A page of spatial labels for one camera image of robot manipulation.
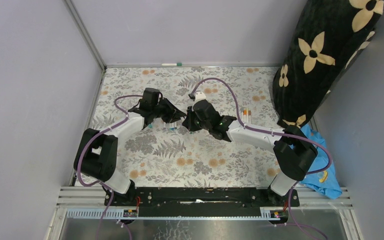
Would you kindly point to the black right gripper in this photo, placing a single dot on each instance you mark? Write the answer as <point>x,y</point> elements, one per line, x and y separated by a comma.
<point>188,123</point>

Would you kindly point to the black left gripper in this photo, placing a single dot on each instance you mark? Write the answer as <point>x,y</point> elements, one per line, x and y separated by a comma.
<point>173,114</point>

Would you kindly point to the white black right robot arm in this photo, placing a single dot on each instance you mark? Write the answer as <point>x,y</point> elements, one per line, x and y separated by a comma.
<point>293,151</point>

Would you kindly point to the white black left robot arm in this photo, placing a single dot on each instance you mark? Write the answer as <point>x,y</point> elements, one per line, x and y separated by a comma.
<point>98,149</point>

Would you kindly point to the white pen grey cap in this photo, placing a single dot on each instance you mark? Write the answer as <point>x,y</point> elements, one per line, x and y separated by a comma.
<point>242,112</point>

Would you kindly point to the white marker on ledge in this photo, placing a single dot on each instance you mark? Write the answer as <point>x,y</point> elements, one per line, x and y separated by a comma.
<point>176,64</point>

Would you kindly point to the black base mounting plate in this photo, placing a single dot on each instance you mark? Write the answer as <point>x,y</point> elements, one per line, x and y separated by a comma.
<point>206,199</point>

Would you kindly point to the black floral cushion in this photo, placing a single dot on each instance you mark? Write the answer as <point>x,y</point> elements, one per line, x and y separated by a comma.
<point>328,35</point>

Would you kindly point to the grey slotted cable duct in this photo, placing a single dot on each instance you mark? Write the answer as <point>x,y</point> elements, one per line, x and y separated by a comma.
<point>164,214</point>

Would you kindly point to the aluminium frame rails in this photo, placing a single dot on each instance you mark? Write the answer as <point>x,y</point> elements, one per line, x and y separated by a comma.
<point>95,196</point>

